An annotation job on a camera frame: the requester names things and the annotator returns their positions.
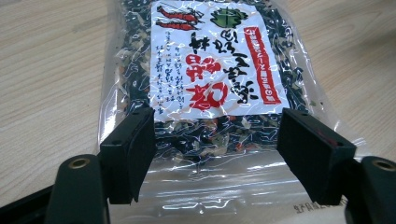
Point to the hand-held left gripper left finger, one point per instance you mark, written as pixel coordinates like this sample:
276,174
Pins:
126,155

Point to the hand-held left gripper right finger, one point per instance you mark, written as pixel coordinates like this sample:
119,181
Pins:
311,155

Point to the clear dried vegetable packet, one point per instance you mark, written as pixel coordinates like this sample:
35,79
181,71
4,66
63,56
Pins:
211,77

